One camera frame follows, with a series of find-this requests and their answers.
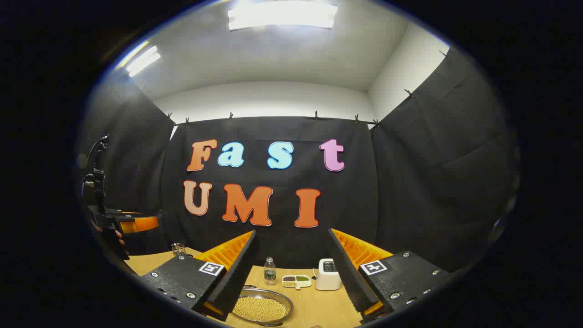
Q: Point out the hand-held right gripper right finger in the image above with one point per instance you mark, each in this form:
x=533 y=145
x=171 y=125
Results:
x=348 y=273

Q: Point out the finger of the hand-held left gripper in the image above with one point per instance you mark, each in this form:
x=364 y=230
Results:
x=143 y=223

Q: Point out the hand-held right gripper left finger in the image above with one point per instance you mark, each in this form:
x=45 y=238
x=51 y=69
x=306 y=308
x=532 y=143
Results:
x=237 y=278

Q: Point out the steel pot with soybeans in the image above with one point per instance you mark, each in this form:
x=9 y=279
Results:
x=259 y=309

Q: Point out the white toaster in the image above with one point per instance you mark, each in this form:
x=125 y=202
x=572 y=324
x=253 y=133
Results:
x=328 y=279

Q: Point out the clear plastic water bottle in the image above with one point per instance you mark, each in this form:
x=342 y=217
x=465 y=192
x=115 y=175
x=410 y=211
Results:
x=270 y=272

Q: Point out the white divided dish of beans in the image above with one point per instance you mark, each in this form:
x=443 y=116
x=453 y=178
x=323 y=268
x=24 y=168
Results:
x=296 y=281

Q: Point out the small ceiling light panel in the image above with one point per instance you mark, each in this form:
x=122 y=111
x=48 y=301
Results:
x=142 y=61

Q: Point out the large ceiling light panel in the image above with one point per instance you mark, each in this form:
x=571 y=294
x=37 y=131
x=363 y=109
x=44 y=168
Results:
x=282 y=14

